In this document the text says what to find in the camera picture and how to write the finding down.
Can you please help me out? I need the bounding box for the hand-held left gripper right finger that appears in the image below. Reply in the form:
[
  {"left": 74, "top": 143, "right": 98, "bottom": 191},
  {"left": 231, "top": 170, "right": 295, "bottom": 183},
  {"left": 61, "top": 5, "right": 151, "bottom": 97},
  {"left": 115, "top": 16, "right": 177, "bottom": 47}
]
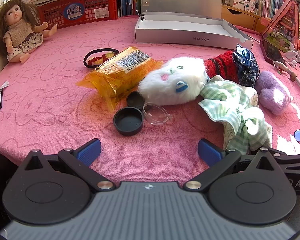
[{"left": 184, "top": 139, "right": 283, "bottom": 190}]

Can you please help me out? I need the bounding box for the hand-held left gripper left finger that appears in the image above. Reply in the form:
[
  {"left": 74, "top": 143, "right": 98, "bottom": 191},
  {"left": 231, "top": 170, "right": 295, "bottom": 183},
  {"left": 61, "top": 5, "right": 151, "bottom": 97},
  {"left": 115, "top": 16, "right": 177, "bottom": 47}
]
[{"left": 16, "top": 139, "right": 116, "bottom": 192}]

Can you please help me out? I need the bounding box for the black round lid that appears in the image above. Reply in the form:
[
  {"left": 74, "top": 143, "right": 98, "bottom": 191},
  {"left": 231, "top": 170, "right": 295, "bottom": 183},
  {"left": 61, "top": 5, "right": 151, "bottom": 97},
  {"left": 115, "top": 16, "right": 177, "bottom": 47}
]
[
  {"left": 127, "top": 91, "right": 146, "bottom": 109},
  {"left": 113, "top": 107, "right": 144, "bottom": 136}
]

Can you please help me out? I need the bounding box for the purple plush toy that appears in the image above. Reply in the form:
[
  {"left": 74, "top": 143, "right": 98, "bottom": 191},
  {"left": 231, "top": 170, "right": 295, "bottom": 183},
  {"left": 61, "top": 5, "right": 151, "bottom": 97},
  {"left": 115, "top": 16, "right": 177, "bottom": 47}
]
[{"left": 254, "top": 70, "right": 292, "bottom": 116}]

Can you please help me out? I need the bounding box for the green checked cloth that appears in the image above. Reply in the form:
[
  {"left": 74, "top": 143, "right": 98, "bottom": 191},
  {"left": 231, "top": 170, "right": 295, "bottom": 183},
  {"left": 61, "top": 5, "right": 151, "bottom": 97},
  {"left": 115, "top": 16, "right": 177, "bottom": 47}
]
[{"left": 199, "top": 75, "right": 273, "bottom": 155}]

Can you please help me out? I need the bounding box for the white plush cat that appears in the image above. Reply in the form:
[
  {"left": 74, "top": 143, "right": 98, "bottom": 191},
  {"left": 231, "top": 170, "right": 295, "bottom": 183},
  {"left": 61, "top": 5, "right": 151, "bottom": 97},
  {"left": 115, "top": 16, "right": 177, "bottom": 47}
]
[{"left": 137, "top": 57, "right": 208, "bottom": 106}]

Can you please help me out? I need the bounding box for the orange snack packet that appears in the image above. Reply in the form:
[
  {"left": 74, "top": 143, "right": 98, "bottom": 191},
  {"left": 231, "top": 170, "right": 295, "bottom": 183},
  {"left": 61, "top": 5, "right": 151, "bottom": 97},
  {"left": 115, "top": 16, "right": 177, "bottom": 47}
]
[{"left": 76, "top": 46, "right": 163, "bottom": 112}]

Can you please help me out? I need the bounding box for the red crochet piece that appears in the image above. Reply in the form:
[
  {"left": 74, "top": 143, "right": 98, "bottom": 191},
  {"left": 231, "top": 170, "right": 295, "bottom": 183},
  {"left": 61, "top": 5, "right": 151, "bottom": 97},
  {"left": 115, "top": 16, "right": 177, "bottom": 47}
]
[{"left": 204, "top": 51, "right": 240, "bottom": 83}]

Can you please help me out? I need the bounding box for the blue floral pouch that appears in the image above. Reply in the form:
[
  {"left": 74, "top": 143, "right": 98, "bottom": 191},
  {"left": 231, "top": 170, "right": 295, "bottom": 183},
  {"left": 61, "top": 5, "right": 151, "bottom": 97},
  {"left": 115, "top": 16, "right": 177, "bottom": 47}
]
[{"left": 232, "top": 44, "right": 261, "bottom": 88}]

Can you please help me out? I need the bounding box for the silver cardboard box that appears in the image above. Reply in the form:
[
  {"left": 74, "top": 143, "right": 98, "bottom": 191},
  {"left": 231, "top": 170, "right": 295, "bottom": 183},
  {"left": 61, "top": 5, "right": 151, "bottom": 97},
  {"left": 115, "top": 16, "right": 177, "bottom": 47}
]
[{"left": 134, "top": 0, "right": 254, "bottom": 52}]

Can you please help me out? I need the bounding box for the clear plastic dome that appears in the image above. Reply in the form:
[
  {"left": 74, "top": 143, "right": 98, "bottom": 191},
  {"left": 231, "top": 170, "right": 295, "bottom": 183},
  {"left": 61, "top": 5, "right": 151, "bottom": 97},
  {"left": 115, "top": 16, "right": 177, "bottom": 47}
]
[{"left": 142, "top": 102, "right": 172, "bottom": 126}]

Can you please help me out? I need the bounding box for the pink bunny print towel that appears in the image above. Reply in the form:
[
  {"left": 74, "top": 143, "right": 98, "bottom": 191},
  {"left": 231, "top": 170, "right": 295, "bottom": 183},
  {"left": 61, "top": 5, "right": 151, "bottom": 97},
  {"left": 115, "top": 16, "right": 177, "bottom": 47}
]
[{"left": 0, "top": 15, "right": 300, "bottom": 184}]

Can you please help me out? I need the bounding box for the white folded paper figure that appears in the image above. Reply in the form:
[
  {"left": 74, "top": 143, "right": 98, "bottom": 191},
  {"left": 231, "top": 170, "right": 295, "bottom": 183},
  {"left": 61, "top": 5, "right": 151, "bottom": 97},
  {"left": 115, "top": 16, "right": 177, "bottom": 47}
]
[{"left": 285, "top": 42, "right": 300, "bottom": 68}]

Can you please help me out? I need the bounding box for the dark red smartphone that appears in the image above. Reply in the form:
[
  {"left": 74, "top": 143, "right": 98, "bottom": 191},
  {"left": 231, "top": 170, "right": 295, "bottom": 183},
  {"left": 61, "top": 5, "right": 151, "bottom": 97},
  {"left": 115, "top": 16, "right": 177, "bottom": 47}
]
[{"left": 259, "top": 40, "right": 287, "bottom": 65}]

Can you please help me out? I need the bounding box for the pink triangular toy house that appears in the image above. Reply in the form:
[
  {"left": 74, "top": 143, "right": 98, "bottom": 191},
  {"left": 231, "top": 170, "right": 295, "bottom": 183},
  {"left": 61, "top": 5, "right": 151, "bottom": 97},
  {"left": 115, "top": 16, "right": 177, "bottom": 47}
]
[{"left": 261, "top": 0, "right": 300, "bottom": 53}]

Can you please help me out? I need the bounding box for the wooden drawer organizer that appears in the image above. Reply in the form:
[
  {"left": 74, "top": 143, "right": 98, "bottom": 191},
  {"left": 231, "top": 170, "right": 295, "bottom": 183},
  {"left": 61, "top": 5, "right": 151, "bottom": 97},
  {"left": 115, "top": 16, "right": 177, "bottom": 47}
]
[{"left": 221, "top": 4, "right": 262, "bottom": 33}]

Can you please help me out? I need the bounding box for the brown haired doll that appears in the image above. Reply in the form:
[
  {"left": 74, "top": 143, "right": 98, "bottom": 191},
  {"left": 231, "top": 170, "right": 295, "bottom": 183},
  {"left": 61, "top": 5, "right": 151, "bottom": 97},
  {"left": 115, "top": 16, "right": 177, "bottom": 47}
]
[{"left": 0, "top": 0, "right": 58, "bottom": 63}]

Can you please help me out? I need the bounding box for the red plastic crate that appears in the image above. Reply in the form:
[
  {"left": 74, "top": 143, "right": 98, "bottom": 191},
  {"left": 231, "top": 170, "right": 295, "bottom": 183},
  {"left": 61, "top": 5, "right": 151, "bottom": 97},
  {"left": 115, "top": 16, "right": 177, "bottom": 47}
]
[{"left": 36, "top": 0, "right": 118, "bottom": 30}]

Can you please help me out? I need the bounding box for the white box with pencil print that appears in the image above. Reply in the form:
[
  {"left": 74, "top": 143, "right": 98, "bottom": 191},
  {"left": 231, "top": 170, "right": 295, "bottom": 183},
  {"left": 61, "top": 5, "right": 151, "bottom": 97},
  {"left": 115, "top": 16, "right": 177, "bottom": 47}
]
[{"left": 231, "top": 0, "right": 257, "bottom": 15}]

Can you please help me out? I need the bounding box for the white cable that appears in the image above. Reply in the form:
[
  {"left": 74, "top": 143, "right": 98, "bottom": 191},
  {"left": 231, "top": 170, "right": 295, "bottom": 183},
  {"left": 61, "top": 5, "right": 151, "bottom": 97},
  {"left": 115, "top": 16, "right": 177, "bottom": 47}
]
[{"left": 273, "top": 60, "right": 300, "bottom": 98}]

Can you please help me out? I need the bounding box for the black hair tie with crochet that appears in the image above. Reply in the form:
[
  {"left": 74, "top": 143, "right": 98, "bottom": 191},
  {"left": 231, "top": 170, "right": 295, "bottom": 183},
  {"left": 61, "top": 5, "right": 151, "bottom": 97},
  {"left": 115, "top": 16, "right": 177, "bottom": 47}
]
[{"left": 84, "top": 48, "right": 120, "bottom": 69}]

